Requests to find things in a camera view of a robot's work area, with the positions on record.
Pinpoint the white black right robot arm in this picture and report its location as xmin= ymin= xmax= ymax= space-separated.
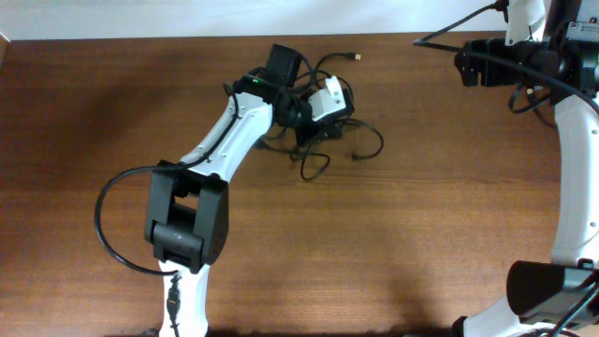
xmin=450 ymin=1 xmax=598 ymax=336

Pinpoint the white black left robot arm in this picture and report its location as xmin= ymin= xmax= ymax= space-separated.
xmin=144 ymin=44 xmax=354 ymax=336

